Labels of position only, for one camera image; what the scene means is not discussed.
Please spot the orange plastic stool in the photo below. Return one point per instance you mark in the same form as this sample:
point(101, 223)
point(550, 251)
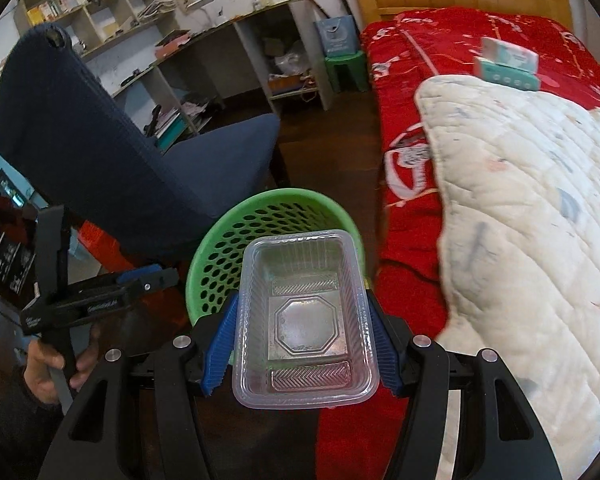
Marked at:
point(105, 250)

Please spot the green plastic stool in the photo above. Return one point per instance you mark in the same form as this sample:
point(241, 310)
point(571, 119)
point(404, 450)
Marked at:
point(345, 70)

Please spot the white teal tissue pack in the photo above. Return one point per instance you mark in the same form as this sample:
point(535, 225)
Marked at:
point(510, 54)

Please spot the clear plastic food container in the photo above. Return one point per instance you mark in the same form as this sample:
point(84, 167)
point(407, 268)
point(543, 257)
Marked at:
point(305, 320)

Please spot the white desk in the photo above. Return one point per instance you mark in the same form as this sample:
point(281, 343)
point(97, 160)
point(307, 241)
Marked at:
point(250, 50)

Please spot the red printed bed cover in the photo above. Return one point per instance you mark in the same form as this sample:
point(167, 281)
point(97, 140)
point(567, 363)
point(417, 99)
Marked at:
point(405, 135)

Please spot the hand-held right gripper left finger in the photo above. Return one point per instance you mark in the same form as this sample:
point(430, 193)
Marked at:
point(220, 347)

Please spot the white quilted blanket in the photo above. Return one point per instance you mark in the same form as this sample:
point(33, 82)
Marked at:
point(530, 235)

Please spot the green perforated plastic basket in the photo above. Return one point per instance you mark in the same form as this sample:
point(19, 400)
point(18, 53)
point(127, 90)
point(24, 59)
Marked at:
point(215, 260)

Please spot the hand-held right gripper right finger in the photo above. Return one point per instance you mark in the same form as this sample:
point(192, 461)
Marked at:
point(382, 350)

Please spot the clear plastic bag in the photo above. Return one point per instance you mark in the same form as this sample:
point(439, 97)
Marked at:
point(292, 57)

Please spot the person's left forearm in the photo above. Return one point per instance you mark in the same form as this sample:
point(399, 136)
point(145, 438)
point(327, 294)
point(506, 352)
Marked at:
point(15, 435)

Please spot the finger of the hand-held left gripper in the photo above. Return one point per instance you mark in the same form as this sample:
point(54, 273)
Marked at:
point(150, 279)

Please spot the white desk lamp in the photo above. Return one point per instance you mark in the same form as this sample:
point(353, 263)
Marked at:
point(200, 7)

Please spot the white bookshelf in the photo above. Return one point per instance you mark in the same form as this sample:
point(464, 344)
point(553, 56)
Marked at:
point(95, 5)

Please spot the person's left hand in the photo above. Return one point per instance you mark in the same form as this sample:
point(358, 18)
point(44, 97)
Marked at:
point(40, 372)

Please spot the pile of books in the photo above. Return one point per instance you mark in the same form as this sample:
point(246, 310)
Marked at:
point(175, 125)

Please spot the pink folder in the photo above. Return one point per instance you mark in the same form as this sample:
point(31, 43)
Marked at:
point(172, 45)

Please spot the blue paper bag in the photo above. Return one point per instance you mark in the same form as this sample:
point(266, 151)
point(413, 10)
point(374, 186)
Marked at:
point(335, 37)

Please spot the dark blue office chair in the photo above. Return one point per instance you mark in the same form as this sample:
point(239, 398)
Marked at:
point(105, 160)

